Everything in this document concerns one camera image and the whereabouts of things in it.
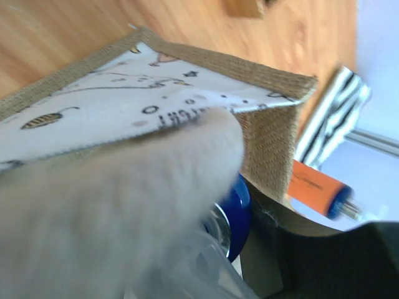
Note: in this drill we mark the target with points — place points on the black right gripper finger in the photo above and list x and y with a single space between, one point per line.
289 256

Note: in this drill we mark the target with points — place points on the orange blue pump bottle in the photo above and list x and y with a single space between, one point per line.
230 230
322 193

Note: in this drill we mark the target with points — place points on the burlap canvas tote bag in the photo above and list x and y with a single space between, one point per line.
112 168

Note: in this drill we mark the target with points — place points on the black white striped cloth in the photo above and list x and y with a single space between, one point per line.
335 116

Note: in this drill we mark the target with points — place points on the wooden compartment tray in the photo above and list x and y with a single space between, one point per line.
251 9

